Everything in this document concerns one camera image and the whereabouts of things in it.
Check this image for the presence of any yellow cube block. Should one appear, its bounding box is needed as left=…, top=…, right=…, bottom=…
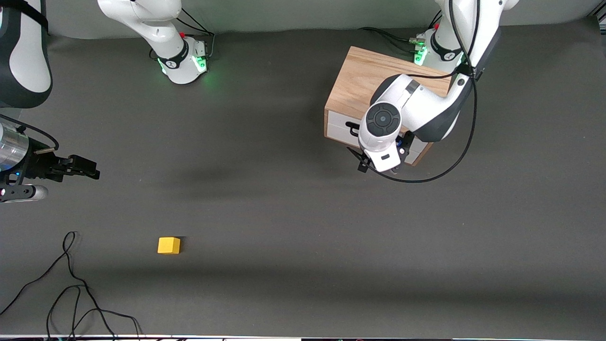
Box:
left=157, top=237, right=181, bottom=255

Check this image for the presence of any light wooden drawer cabinet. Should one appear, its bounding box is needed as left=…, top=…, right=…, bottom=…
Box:
left=324, top=46, right=453, bottom=166

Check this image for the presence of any black right arm wrist cable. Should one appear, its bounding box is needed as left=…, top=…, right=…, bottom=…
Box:
left=0, top=114, right=60, bottom=151

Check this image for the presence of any black arm wrist cable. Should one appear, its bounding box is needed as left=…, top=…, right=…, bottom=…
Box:
left=0, top=114, right=60, bottom=151
left=374, top=0, right=480, bottom=184

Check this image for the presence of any black left arm wrist cable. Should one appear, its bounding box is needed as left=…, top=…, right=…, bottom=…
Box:
left=374, top=0, right=480, bottom=184

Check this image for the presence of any thin black table cable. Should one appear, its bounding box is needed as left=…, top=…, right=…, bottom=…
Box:
left=0, top=231, right=116, bottom=341
left=46, top=284, right=143, bottom=341

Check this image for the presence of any black left arm base cable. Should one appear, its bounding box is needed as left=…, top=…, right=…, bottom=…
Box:
left=357, top=26, right=427, bottom=53

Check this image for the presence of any black arm base cable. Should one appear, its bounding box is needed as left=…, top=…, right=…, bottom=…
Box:
left=176, top=7, right=216, bottom=60
left=357, top=26, right=427, bottom=53

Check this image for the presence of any black right arm base cable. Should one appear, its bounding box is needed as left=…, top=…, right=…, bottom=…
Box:
left=176, top=7, right=216, bottom=60

